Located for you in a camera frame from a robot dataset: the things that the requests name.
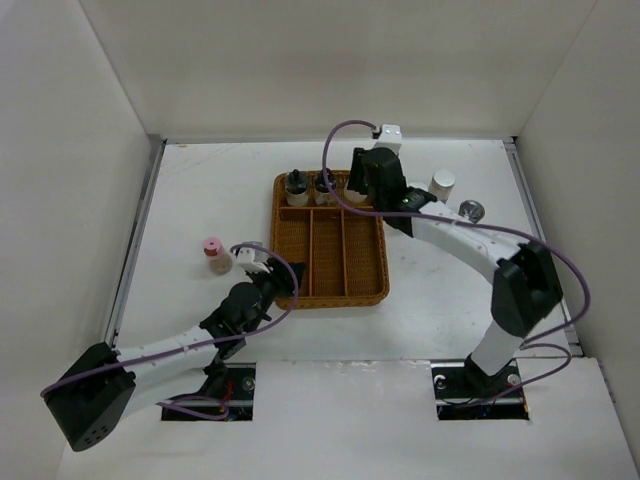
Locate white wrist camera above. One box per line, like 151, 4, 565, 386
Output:
234, 242, 269, 273
372, 124, 403, 156

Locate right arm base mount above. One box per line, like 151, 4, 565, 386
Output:
431, 360, 529, 421

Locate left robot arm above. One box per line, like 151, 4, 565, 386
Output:
41, 258, 307, 452

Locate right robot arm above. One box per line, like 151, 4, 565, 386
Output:
351, 147, 563, 396

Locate black-lid jar beige contents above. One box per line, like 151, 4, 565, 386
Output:
314, 169, 337, 206

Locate purple cable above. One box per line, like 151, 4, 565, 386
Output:
322, 119, 594, 401
40, 242, 300, 420

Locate silver-lid jar blue label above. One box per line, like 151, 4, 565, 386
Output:
343, 181, 371, 206

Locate brown wicker tray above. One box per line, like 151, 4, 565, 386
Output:
270, 173, 390, 309

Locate black-lid jar white powder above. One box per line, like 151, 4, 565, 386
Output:
284, 169, 309, 207

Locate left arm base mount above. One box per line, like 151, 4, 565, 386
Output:
160, 363, 257, 422

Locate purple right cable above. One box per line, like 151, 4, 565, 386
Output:
322, 119, 594, 401

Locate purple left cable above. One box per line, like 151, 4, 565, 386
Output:
40, 242, 300, 420

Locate clear-cap white salt bottle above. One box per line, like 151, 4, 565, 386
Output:
458, 199, 486, 224

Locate pink-lid spice bottle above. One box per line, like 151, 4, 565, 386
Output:
202, 237, 233, 275

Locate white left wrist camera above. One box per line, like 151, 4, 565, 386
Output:
234, 242, 269, 273

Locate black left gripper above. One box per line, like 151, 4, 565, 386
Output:
243, 258, 304, 334

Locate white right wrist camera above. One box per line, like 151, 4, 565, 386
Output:
372, 124, 403, 156

